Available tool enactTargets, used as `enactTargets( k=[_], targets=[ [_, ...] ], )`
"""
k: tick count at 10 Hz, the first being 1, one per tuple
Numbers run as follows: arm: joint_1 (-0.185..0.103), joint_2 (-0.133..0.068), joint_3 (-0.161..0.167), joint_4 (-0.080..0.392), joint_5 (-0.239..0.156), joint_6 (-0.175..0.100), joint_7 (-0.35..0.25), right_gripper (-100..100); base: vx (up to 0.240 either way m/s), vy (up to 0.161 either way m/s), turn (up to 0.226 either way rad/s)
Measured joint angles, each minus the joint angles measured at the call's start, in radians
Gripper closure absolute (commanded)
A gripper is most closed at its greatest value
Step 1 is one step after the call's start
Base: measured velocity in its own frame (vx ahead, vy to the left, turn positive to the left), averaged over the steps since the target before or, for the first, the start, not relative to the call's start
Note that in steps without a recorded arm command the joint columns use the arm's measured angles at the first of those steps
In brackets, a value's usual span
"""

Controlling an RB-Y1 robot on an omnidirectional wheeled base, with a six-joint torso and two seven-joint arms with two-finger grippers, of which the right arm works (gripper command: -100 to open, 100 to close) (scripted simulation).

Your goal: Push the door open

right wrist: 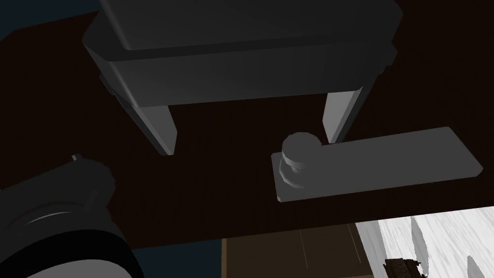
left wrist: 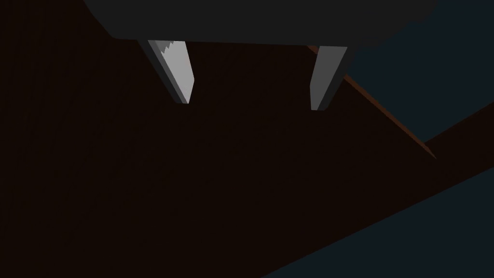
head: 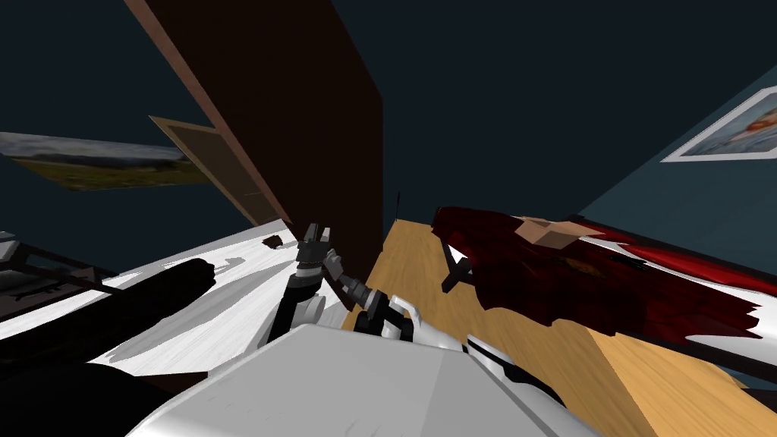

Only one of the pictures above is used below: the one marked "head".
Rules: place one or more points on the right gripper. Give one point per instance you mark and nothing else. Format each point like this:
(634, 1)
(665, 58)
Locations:
(352, 287)

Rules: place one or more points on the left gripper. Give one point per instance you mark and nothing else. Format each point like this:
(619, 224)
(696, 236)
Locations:
(312, 255)

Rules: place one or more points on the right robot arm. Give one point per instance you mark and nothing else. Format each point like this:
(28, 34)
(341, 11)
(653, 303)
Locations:
(485, 355)

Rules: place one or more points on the dark brown door leaf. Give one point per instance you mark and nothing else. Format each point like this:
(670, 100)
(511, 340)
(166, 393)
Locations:
(291, 121)

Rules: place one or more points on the brown panelled door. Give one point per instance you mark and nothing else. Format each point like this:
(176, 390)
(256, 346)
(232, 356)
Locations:
(218, 164)

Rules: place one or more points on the bed with red blanket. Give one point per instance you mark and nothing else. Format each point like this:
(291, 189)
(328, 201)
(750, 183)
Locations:
(576, 285)

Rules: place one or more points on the landscape wall picture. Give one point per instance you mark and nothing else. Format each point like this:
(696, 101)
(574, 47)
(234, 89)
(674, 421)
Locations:
(103, 161)

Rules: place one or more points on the dark metal frame table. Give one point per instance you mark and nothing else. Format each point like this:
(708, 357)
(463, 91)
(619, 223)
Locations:
(36, 273)

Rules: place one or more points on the white framed wall picture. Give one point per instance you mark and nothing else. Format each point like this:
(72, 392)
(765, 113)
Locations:
(737, 130)

